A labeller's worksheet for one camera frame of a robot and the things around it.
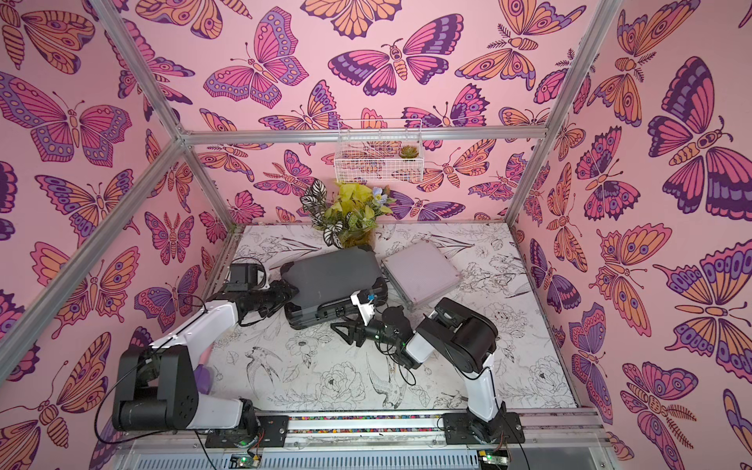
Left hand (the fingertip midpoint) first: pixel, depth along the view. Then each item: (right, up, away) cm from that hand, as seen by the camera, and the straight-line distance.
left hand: (295, 292), depth 91 cm
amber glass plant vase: (+19, +17, +9) cm, 27 cm away
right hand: (+14, -7, -7) cm, 18 cm away
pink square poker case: (+40, +5, +7) cm, 41 cm away
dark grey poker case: (+10, +3, -1) cm, 10 cm away
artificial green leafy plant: (+17, +26, -1) cm, 32 cm away
